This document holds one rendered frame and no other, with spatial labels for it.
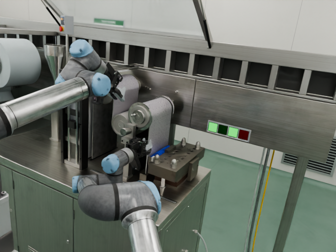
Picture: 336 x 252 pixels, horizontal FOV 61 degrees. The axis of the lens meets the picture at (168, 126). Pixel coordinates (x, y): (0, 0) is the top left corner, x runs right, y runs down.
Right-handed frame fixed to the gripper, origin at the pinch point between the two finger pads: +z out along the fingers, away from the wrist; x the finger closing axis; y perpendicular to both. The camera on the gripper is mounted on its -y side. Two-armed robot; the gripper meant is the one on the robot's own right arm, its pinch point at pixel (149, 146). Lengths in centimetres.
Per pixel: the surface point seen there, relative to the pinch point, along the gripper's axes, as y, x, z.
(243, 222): -109, -39, 126
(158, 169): -7.7, -9.9, -6.6
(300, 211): -109, -87, 182
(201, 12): 70, -14, 15
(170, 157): -5.9, -9.8, 7.1
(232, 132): 9.2, -35.6, 29.1
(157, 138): 2.5, -0.3, 7.1
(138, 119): 14.8, 5.4, -4.3
